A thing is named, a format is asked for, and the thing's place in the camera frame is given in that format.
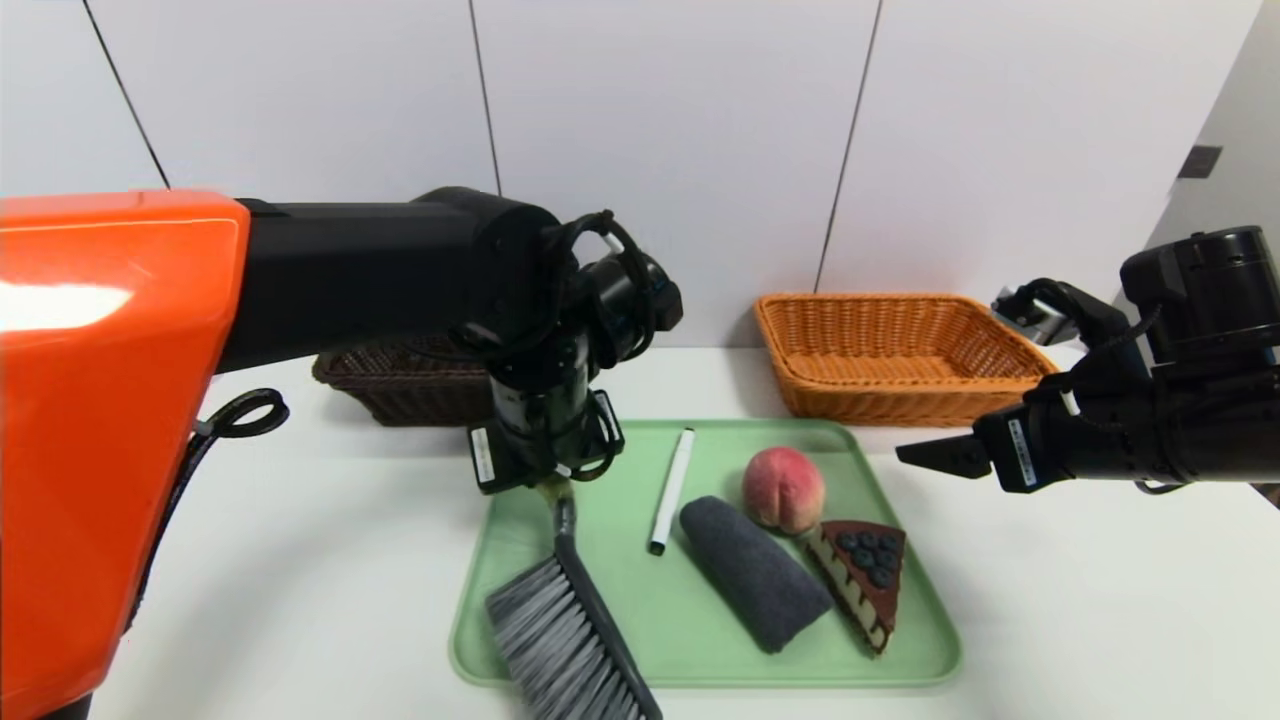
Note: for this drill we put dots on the light green plastic tray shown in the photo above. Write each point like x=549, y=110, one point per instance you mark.
x=700, y=630

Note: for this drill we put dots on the orange and black left arm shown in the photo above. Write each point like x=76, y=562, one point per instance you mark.
x=100, y=400

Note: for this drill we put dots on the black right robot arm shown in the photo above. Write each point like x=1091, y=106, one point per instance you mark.
x=1210, y=310

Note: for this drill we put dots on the chocolate blueberry cake slice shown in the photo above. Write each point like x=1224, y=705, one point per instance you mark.
x=872, y=578

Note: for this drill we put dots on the white marker pen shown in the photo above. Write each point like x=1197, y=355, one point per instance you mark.
x=672, y=490

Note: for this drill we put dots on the small black wall fixture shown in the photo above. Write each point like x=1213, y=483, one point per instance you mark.
x=1199, y=162

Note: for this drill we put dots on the pink peach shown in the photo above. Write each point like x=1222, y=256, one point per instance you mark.
x=784, y=490

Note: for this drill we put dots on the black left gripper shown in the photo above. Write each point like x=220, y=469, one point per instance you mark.
x=497, y=458

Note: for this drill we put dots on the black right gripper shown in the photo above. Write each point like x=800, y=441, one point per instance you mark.
x=1013, y=447

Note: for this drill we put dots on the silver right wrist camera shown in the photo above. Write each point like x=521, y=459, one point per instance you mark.
x=1030, y=315

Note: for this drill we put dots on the dark brown wicker basket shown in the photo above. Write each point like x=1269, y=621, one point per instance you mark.
x=410, y=390

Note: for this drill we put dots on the orange wicker basket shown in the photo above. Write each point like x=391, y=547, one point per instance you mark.
x=880, y=400

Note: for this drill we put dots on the dark grey towel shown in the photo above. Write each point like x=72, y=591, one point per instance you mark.
x=755, y=575

